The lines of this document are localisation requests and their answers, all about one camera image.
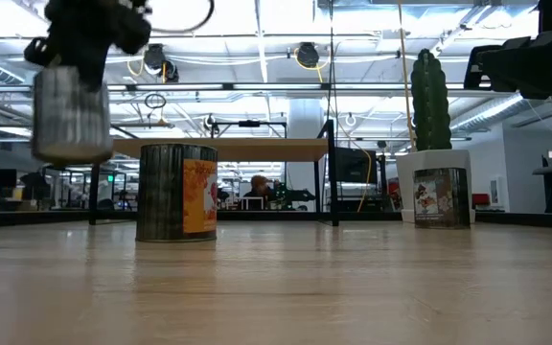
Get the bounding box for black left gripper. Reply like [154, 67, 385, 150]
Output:
[24, 0, 152, 93]

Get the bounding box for ribbed tin can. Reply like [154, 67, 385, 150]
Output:
[31, 65, 114, 167]

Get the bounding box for tin can orange label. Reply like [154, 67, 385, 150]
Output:
[135, 143, 219, 243]

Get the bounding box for tin can pictured label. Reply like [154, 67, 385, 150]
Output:
[413, 167, 472, 230]

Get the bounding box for green cactus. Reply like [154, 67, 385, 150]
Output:
[410, 48, 453, 151]

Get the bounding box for white planter pot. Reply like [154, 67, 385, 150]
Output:
[395, 149, 477, 224]

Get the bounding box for wooden shelf black legs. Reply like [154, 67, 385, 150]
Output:
[88, 119, 340, 227]

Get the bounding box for person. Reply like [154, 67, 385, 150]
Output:
[242, 174, 277, 212]

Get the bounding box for black ceiling cable reel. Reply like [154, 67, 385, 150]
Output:
[142, 42, 180, 83]
[296, 41, 320, 69]

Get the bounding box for yellow hanging cable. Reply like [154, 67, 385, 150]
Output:
[397, 0, 419, 152]

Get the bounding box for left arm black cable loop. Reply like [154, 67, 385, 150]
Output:
[149, 0, 216, 35]

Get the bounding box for black aluminium table frame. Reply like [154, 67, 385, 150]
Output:
[0, 209, 552, 230]

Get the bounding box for black hanging cable with coil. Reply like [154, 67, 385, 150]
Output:
[327, 0, 336, 122]

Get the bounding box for yellow power cable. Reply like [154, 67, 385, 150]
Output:
[335, 109, 373, 213]

